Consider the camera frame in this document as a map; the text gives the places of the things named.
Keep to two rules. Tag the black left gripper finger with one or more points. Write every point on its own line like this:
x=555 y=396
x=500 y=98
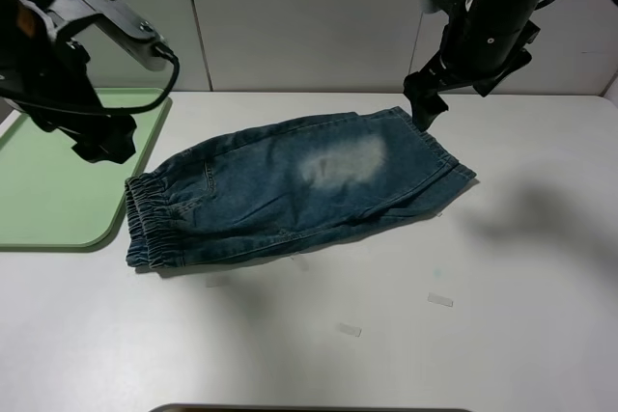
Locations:
x=113 y=142

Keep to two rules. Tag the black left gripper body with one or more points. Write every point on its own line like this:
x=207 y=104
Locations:
x=55 y=94

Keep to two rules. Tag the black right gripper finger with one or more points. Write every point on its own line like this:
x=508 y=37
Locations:
x=421 y=90

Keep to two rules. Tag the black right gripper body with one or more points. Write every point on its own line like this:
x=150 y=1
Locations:
x=477 y=50

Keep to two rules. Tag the children's blue denim shorts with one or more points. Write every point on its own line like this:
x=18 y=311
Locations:
x=285 y=188

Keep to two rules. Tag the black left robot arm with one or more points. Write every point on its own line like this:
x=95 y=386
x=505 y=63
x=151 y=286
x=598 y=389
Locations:
x=15 y=12

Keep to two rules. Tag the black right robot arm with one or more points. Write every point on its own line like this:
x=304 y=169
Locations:
x=483 y=42

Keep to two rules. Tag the light green plastic tray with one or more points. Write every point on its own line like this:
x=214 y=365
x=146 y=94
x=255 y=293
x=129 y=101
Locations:
x=51 y=198

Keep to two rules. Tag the clear tape strip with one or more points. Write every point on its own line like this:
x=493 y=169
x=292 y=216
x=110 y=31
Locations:
x=215 y=281
x=440 y=300
x=349 y=330

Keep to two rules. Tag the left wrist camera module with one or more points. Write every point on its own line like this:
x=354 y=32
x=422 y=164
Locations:
x=65 y=19

